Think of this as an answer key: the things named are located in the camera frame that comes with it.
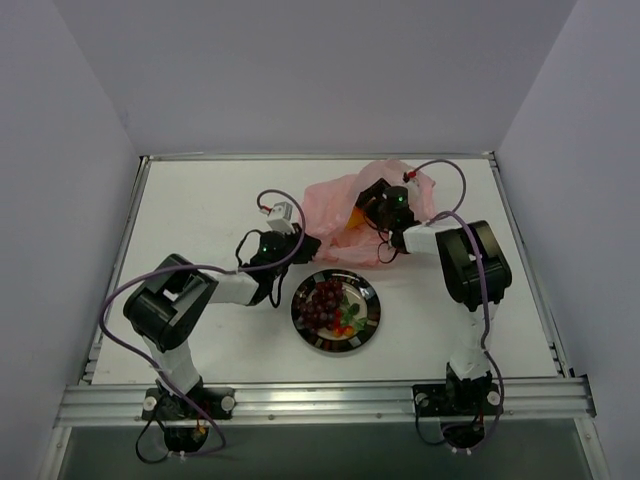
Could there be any yellow orange fake fruit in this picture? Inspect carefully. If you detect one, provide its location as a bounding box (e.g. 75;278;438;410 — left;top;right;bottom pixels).
345;207;369;230

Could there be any pink plastic bag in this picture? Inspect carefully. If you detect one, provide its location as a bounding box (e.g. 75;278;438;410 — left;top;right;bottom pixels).
302;159;411;268

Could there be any dark red grape bunch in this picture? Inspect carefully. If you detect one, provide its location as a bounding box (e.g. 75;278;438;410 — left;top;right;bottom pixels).
298;279;344;331

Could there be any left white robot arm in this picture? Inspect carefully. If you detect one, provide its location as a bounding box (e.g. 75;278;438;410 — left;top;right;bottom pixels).
123;223;321;419

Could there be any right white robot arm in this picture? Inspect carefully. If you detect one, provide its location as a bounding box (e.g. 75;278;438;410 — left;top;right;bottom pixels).
356;179;512;413

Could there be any black rimmed ceramic plate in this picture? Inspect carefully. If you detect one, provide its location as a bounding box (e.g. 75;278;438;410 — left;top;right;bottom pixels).
291;269;381;354

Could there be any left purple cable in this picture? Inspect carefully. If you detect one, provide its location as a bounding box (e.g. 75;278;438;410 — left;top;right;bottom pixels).
98;189;309;457

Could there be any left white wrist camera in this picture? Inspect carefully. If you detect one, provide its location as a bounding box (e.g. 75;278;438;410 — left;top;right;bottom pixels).
260;201;295;235

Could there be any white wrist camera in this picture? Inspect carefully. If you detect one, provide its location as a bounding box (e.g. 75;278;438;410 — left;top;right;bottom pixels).
402;170;421;195
260;201;295;235

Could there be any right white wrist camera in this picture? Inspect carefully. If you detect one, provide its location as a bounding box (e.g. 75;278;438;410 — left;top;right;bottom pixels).
402;170;421;195

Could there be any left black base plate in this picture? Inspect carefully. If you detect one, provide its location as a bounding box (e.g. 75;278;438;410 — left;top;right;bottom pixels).
140;385;237;422

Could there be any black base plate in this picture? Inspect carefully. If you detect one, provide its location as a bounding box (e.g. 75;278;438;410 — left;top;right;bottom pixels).
140;385;237;422
412;383;503;417

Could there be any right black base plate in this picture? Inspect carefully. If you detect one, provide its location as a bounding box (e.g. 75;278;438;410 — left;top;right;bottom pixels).
412;383;503;417

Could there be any aluminium front rail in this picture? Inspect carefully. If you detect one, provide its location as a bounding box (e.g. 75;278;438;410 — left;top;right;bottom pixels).
54;378;596;427

